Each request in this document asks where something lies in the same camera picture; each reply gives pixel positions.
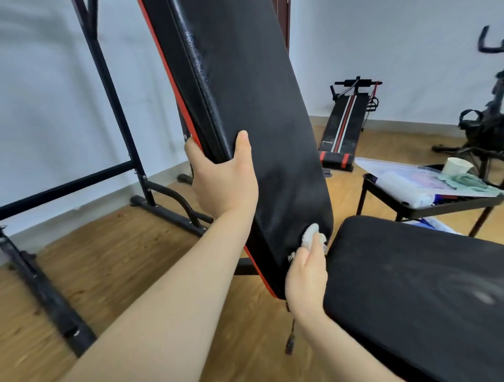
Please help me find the person's right hand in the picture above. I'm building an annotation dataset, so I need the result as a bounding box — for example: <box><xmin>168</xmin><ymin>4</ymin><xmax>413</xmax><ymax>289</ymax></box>
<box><xmin>285</xmin><ymin>234</ymin><xmax>329</xmax><ymax>320</ymax></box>

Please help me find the person's left hand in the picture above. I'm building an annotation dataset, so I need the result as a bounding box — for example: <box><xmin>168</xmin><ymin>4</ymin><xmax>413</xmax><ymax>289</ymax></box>
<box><xmin>184</xmin><ymin>130</ymin><xmax>259</xmax><ymax>221</ymax></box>

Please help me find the grey cleaning cloth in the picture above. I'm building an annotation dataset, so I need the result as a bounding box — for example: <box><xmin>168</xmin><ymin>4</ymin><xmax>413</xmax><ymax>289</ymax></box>
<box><xmin>285</xmin><ymin>223</ymin><xmax>328</xmax><ymax>356</ymax></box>

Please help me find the black weight bench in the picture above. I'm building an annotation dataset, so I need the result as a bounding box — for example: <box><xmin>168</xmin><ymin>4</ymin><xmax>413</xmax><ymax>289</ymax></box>
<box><xmin>136</xmin><ymin>0</ymin><xmax>504</xmax><ymax>382</ymax></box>

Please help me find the person's right forearm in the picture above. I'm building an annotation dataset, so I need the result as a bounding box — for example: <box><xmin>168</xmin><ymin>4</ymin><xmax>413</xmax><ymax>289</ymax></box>
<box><xmin>293</xmin><ymin>306</ymin><xmax>406</xmax><ymax>382</ymax></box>

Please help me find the person's left forearm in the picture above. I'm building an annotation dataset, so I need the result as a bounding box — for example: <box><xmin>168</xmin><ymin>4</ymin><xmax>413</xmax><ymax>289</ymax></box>
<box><xmin>59</xmin><ymin>208</ymin><xmax>257</xmax><ymax>382</ymax></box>

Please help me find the black metal cart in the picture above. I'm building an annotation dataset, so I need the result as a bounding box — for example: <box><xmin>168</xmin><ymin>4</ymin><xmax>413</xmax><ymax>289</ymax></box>
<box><xmin>356</xmin><ymin>147</ymin><xmax>504</xmax><ymax>239</ymax></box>

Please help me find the black striped sit-up bench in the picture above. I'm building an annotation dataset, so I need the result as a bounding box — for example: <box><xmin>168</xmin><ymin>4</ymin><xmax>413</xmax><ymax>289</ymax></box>
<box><xmin>318</xmin><ymin>77</ymin><xmax>383</xmax><ymax>173</ymax></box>

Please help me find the white paper roll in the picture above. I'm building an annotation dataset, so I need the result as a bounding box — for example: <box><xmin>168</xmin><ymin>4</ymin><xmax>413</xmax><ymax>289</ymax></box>
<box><xmin>374</xmin><ymin>171</ymin><xmax>436</xmax><ymax>209</ymax></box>

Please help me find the clear plastic tray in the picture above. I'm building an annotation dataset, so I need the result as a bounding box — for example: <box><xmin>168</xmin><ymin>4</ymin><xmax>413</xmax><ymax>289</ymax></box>
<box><xmin>354</xmin><ymin>156</ymin><xmax>504</xmax><ymax>198</ymax></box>

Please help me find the blue flat board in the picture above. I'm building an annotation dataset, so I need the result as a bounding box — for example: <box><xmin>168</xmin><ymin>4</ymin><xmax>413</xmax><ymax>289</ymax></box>
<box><xmin>407</xmin><ymin>216</ymin><xmax>461</xmax><ymax>235</ymax></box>

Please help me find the red blue printed packet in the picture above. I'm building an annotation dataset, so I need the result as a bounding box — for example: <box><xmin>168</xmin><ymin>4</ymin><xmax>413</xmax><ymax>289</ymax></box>
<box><xmin>409</xmin><ymin>169</ymin><xmax>448</xmax><ymax>189</ymax></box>

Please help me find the brown wooden door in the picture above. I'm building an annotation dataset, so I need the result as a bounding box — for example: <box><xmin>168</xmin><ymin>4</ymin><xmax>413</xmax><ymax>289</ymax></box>
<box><xmin>271</xmin><ymin>0</ymin><xmax>292</xmax><ymax>52</ymax></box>

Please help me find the white paper cup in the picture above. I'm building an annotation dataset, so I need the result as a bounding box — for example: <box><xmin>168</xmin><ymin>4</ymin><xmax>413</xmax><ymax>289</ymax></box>
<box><xmin>440</xmin><ymin>156</ymin><xmax>475</xmax><ymax>177</ymax></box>

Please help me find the green cloth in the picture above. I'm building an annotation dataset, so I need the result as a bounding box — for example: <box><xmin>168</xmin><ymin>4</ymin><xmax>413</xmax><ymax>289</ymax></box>
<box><xmin>437</xmin><ymin>173</ymin><xmax>504</xmax><ymax>196</ymax></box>

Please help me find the black exercise bike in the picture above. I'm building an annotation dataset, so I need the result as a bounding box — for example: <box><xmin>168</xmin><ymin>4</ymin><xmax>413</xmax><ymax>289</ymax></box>
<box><xmin>432</xmin><ymin>25</ymin><xmax>504</xmax><ymax>178</ymax></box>

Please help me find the black pull-up station frame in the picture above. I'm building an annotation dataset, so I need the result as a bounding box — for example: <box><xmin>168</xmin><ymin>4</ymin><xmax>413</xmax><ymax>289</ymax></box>
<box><xmin>177</xmin><ymin>106</ymin><xmax>194</xmax><ymax>186</ymax></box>
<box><xmin>0</xmin><ymin>0</ymin><xmax>213</xmax><ymax>357</ymax></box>

